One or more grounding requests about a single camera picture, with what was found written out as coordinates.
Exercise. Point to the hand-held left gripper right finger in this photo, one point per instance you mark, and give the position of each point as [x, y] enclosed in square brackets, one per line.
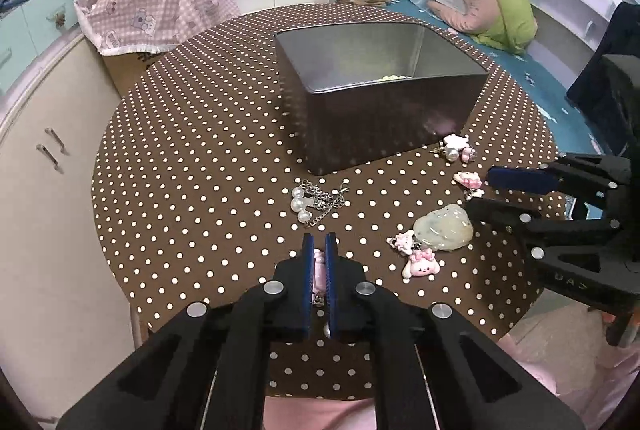
[332, 262]

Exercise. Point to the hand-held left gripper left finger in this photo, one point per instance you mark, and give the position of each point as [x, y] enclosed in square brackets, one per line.
[307, 262]

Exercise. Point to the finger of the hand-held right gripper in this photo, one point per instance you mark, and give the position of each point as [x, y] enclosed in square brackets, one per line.
[575, 255]
[520, 178]

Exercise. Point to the pink and white cat charm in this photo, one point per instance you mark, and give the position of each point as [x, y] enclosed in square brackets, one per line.
[468, 180]

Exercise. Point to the grey metal tin box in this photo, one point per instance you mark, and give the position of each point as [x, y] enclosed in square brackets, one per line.
[370, 110]

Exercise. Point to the white cat charm with pearls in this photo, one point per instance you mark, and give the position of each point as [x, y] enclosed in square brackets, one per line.
[456, 147]

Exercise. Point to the dark hanging garment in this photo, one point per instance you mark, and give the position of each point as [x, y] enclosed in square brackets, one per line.
[607, 40]

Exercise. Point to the small pink flower charm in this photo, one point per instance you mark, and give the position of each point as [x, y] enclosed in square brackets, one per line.
[402, 242]

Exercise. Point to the translucent pale jade pendant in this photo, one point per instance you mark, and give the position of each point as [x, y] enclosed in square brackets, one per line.
[446, 225]

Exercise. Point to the pink bunny charm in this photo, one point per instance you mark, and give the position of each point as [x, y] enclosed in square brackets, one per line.
[422, 264]

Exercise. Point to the teal bed mat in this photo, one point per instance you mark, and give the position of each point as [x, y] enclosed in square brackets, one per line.
[530, 75]

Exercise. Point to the brown polka dot tablecloth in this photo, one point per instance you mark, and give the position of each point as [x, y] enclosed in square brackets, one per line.
[200, 190]

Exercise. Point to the green and pink plush pillow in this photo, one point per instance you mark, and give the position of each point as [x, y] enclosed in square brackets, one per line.
[492, 5]

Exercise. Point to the cardboard box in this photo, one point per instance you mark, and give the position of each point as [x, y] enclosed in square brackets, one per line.
[125, 70]

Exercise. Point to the pink checked bear print cloth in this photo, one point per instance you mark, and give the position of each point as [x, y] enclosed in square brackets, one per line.
[150, 10]

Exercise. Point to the mint green drawer unit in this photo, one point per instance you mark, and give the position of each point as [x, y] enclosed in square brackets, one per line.
[30, 25]

